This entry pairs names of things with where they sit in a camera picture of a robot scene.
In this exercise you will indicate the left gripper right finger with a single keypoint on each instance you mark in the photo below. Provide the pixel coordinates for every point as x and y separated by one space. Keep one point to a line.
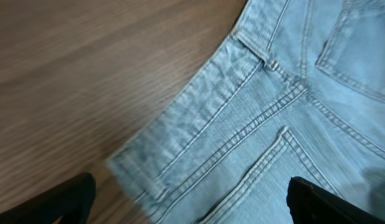
311 204

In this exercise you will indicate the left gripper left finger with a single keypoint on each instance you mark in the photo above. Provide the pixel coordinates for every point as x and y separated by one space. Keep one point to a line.
69 202

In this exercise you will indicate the light blue denim shorts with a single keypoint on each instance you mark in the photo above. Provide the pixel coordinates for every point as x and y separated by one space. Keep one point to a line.
296 89

